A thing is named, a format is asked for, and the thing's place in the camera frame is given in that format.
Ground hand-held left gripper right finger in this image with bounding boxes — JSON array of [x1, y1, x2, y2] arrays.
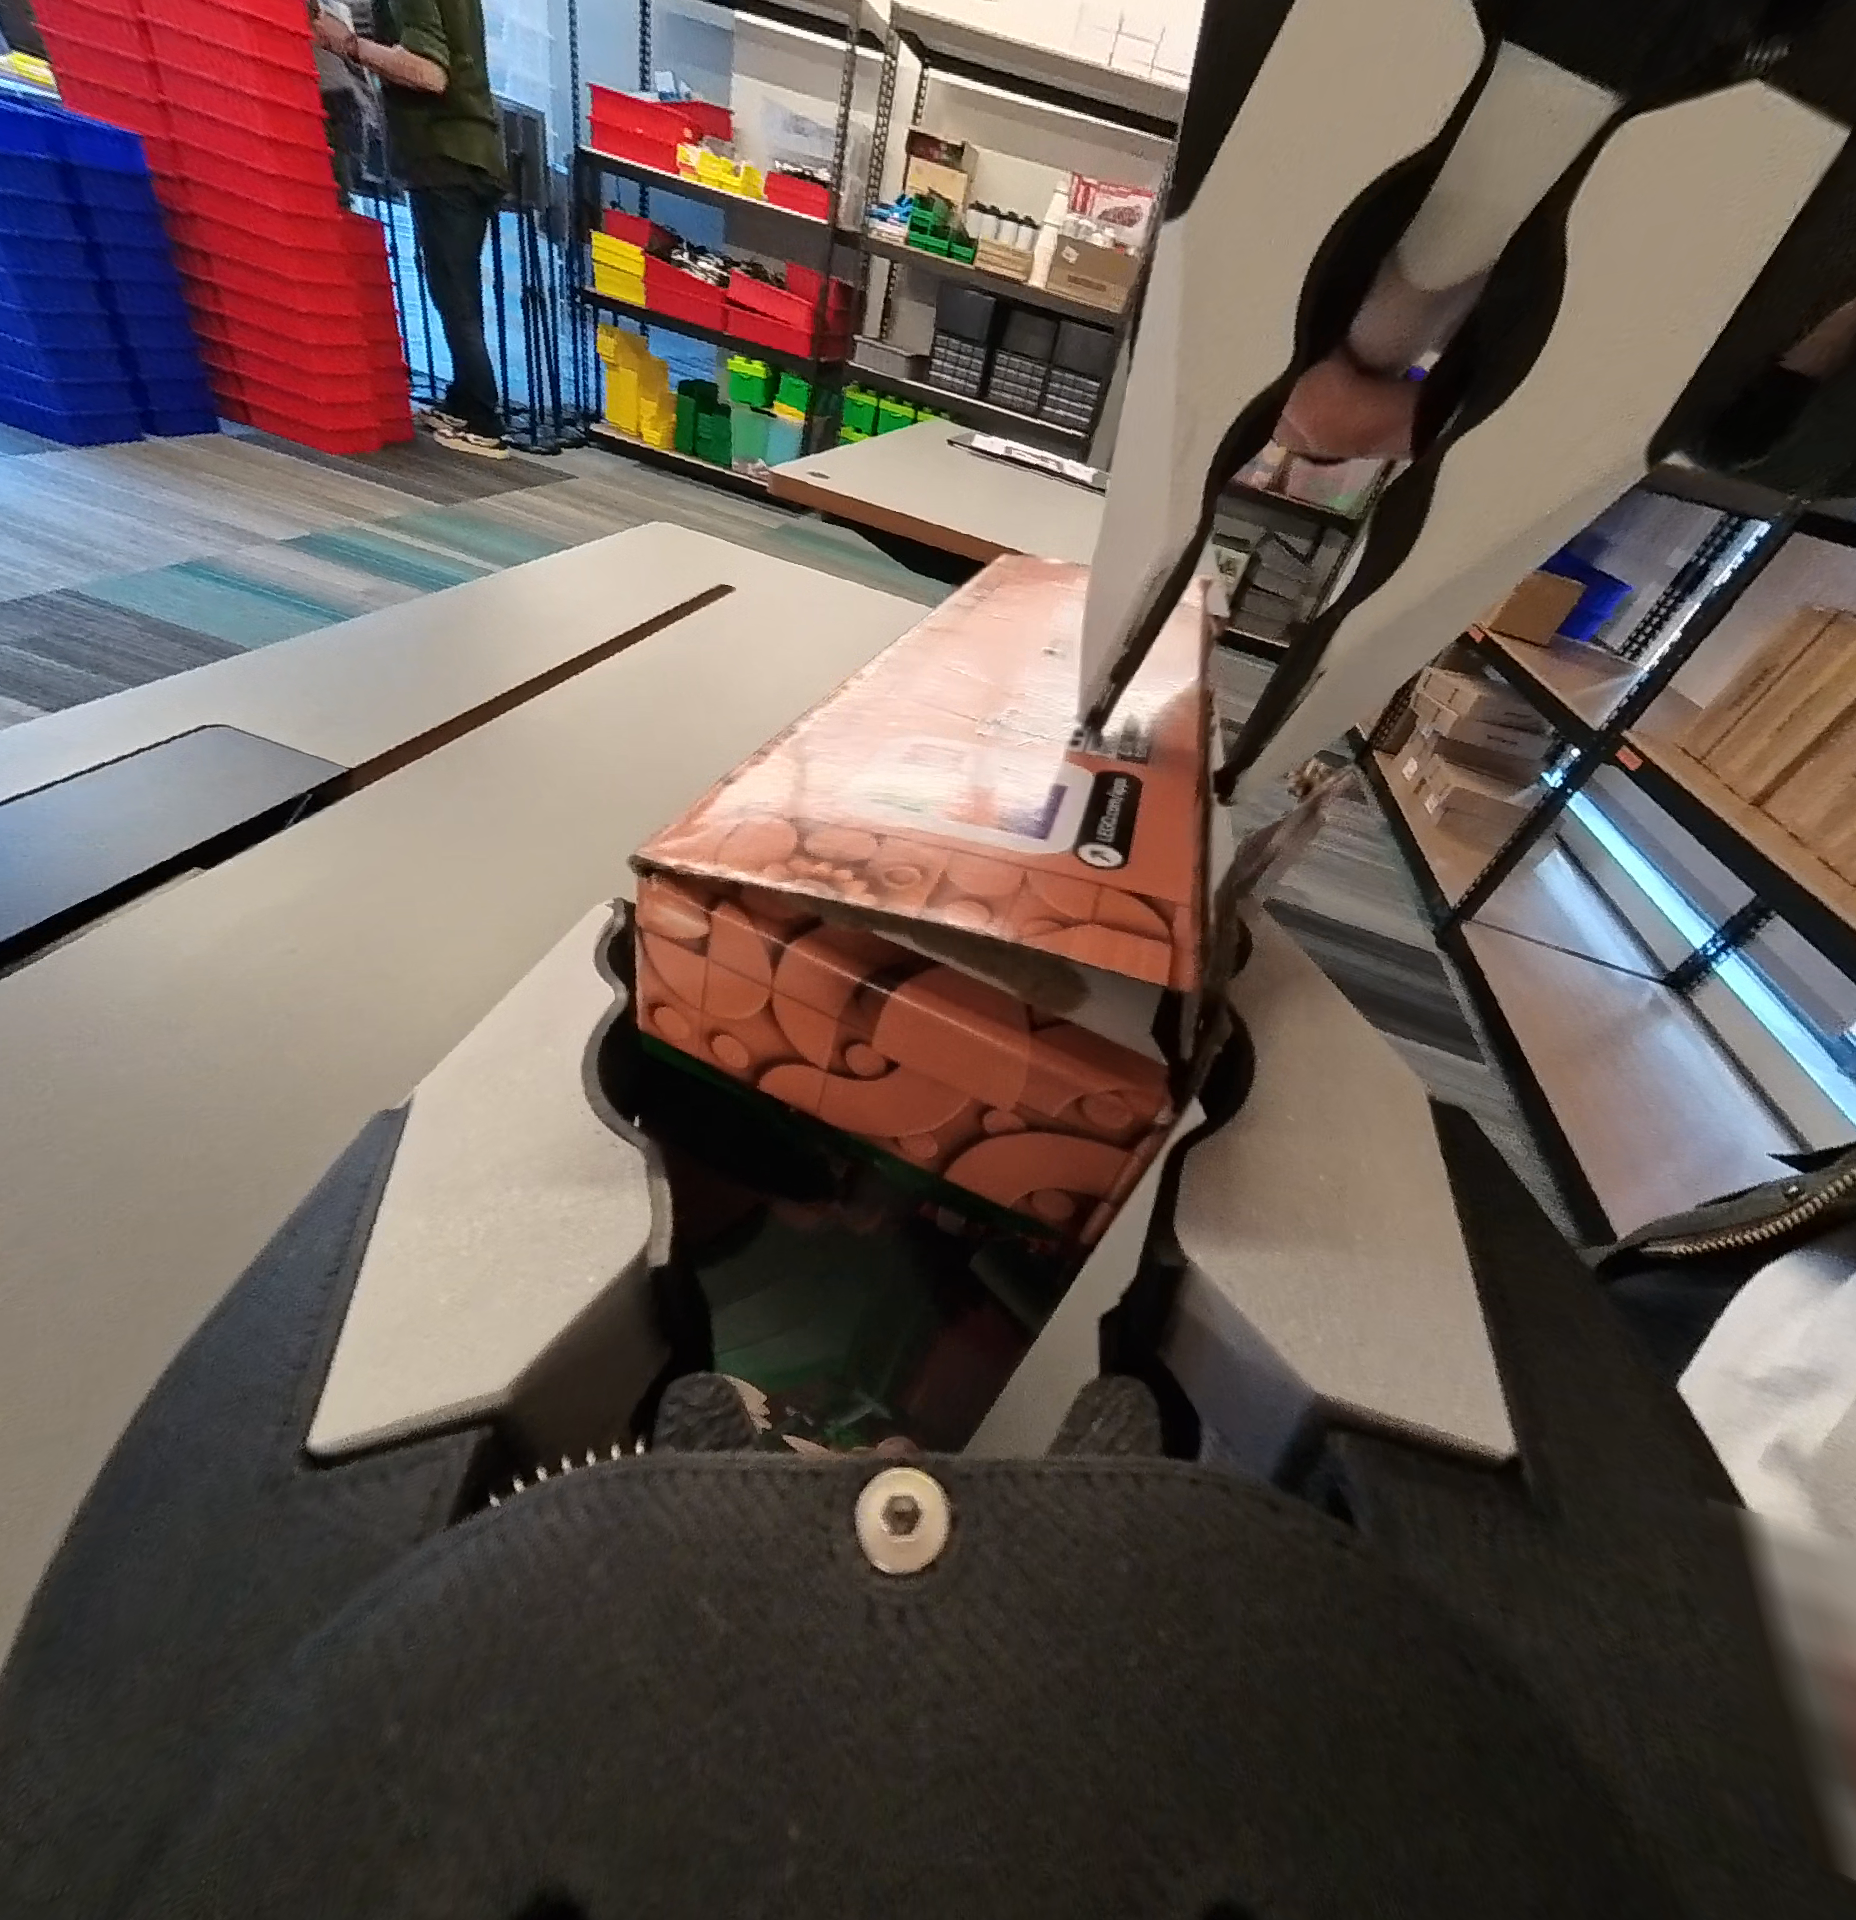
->
[[1151, 911, 1523, 1476]]

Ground person's black jacket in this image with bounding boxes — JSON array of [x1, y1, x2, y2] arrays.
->
[[1595, 1135, 1856, 1324]]

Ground stack of blue plastic bins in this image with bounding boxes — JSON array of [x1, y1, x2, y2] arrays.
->
[[0, 82, 223, 448]]

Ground stack of red plastic bins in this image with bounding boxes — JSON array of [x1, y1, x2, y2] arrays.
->
[[30, 0, 423, 452]]

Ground brown edge grey desk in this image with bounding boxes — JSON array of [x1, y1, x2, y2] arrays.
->
[[766, 422, 1119, 569]]

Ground rack of coloured plastic bins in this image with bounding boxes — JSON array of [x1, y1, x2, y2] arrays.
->
[[570, 0, 898, 498]]

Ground person's right forearm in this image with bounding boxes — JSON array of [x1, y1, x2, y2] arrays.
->
[[1647, 128, 1856, 500]]

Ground rack of bottles and drawers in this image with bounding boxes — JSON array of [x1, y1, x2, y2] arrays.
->
[[845, 0, 1192, 460]]

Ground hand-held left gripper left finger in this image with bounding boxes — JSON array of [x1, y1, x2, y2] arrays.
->
[[308, 901, 676, 1472]]

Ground person's right hand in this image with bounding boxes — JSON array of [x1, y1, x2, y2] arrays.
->
[[1273, 353, 1425, 460]]

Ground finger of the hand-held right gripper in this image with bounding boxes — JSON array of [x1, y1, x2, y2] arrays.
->
[[1077, 0, 1504, 725], [1209, 80, 1853, 800]]

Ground black orchid lego box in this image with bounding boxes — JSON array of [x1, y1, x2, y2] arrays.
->
[[626, 556, 1246, 1456]]

